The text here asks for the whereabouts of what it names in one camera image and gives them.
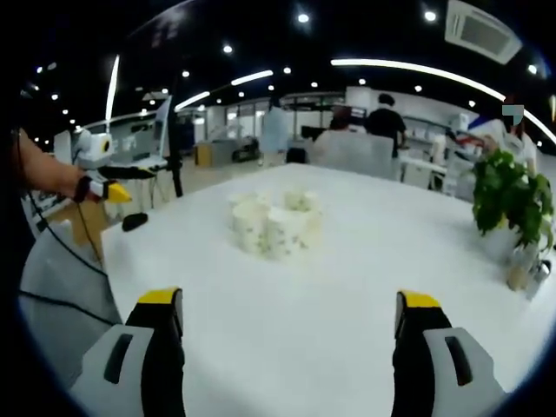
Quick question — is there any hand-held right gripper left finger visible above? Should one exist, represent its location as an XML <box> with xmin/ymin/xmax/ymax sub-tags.
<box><xmin>70</xmin><ymin>286</ymin><xmax>187</xmax><ymax>417</ymax></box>

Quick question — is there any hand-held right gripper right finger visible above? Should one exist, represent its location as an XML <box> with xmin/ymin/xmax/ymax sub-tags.
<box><xmin>391</xmin><ymin>289</ymin><xmax>508</xmax><ymax>417</ymax></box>

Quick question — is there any cluster of white paper cups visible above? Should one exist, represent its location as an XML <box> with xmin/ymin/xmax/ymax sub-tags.
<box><xmin>227</xmin><ymin>187</ymin><xmax>326</xmax><ymax>262</ymax></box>

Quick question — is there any black computer mouse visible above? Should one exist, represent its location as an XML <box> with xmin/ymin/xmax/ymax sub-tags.
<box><xmin>122</xmin><ymin>212</ymin><xmax>149</xmax><ymax>233</ymax></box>

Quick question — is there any brown wooden cabinet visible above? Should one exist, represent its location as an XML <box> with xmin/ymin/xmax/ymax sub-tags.
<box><xmin>60</xmin><ymin>200</ymin><xmax>108</xmax><ymax>264</ymax></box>

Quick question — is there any black stand pole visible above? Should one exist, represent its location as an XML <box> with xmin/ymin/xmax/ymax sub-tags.
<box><xmin>167</xmin><ymin>73</ymin><xmax>184</xmax><ymax>199</ymax></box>

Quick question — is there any grey cloth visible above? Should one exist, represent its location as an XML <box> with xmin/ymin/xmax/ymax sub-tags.
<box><xmin>17</xmin><ymin>219</ymin><xmax>125</xmax><ymax>394</ymax></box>

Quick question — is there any white table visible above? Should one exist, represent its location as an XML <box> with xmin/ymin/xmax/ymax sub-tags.
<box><xmin>101</xmin><ymin>163</ymin><xmax>556</xmax><ymax>417</ymax></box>

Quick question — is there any green potted plant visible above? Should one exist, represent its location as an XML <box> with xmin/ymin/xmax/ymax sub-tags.
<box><xmin>470</xmin><ymin>149</ymin><xmax>556</xmax><ymax>264</ymax></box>

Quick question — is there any teal hanging sign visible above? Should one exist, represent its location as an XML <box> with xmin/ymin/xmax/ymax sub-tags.
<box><xmin>501</xmin><ymin>103</ymin><xmax>526</xmax><ymax>128</ymax></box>

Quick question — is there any long curved ceiling light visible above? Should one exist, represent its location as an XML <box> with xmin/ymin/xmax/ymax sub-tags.
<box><xmin>330</xmin><ymin>57</ymin><xmax>556</xmax><ymax>147</ymax></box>

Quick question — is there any ceiling air conditioner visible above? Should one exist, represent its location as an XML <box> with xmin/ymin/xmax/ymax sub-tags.
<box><xmin>444</xmin><ymin>0</ymin><xmax>523</xmax><ymax>65</ymax></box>

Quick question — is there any black wrist strap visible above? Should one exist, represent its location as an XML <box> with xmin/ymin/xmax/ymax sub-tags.
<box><xmin>72</xmin><ymin>175</ymin><xmax>93</xmax><ymax>204</ymax></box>

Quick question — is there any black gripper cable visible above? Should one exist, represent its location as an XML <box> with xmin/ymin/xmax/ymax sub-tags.
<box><xmin>76</xmin><ymin>202</ymin><xmax>106</xmax><ymax>268</ymax></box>

